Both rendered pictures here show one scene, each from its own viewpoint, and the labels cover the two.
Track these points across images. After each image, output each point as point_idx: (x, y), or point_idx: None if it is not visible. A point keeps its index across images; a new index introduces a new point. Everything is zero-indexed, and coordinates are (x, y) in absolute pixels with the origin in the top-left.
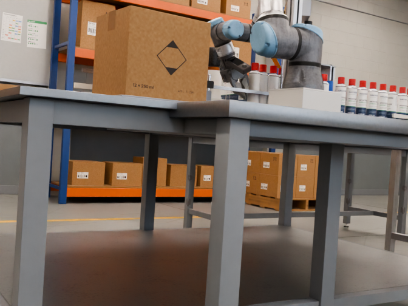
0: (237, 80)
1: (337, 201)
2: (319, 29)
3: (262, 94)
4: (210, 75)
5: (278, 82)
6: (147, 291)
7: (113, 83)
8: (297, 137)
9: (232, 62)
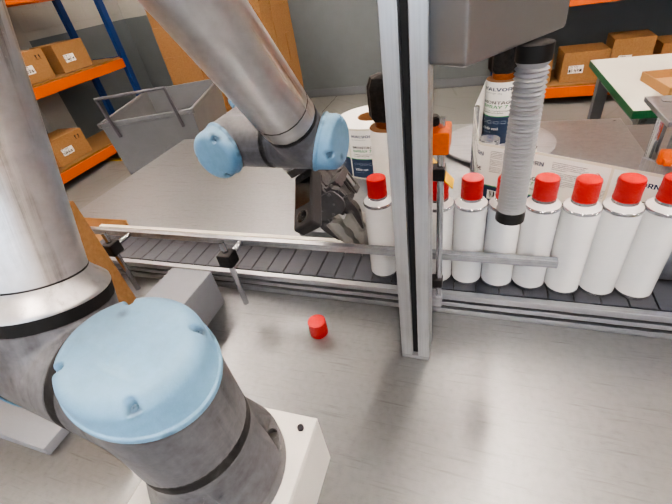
0: (331, 219)
1: None
2: (85, 419)
3: (388, 255)
4: (222, 244)
5: (455, 218)
6: None
7: None
8: None
9: (295, 194)
